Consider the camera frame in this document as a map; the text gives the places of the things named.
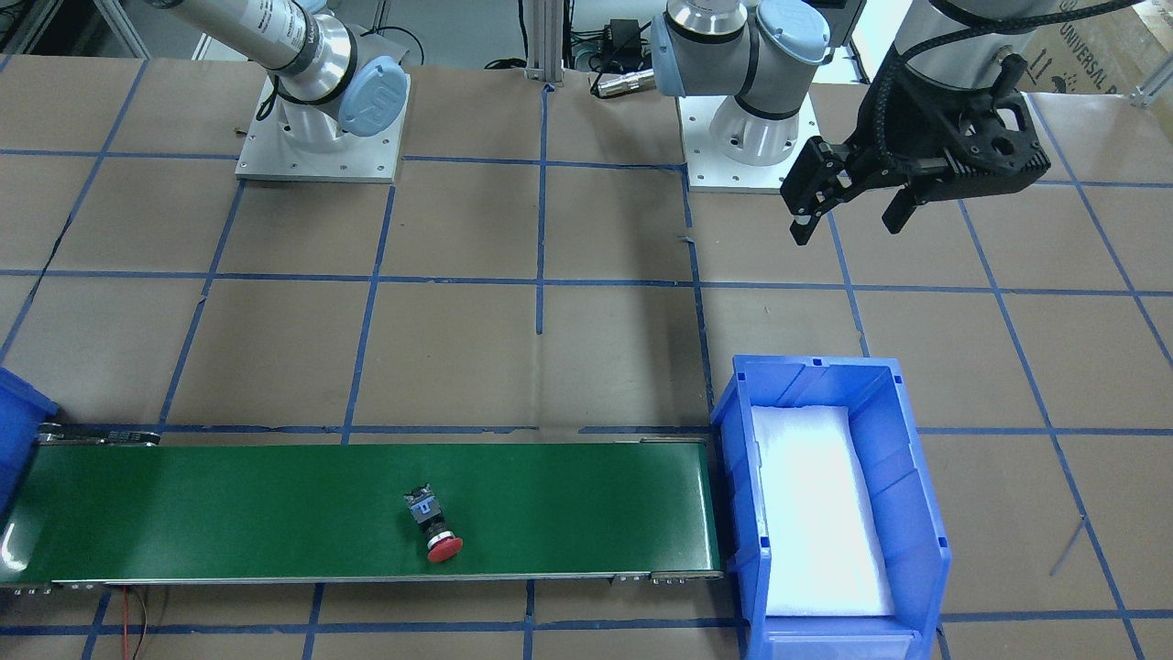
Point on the red push button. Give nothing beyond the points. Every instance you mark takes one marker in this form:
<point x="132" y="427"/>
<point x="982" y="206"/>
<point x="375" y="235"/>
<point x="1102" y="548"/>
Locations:
<point x="441" y="542"/>

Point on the aluminium frame post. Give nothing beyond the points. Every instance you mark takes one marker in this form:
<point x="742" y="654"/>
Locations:
<point x="545" y="44"/>

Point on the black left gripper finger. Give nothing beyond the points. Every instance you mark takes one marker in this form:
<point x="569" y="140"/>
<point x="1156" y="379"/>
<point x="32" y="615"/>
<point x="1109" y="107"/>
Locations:
<point x="903" y="205"/>
<point x="818" y="180"/>

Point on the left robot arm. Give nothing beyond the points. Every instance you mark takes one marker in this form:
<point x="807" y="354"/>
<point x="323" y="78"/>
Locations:
<point x="767" y="55"/>

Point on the white foam pad bin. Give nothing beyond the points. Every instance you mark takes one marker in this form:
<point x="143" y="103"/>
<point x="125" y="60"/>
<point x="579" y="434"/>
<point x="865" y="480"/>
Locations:
<point x="826" y="554"/>

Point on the green conveyor belt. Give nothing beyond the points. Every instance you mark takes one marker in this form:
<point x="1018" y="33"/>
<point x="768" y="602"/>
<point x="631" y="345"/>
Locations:
<point x="331" y="513"/>

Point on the blue bin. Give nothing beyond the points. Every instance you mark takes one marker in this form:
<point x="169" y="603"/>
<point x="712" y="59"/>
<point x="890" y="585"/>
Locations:
<point x="914" y="544"/>
<point x="23" y="410"/>

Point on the black power adapter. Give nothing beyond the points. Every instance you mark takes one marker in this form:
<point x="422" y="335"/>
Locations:
<point x="622" y="38"/>

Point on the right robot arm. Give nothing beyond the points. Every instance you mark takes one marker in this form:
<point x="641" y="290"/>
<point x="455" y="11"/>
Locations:
<point x="332" y="87"/>

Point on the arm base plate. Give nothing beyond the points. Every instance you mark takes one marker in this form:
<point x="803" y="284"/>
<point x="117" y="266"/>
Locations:
<point x="297" y="144"/>
<point x="729" y="150"/>

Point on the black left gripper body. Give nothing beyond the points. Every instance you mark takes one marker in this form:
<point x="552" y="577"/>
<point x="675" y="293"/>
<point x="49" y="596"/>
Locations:
<point x="916" y="124"/>

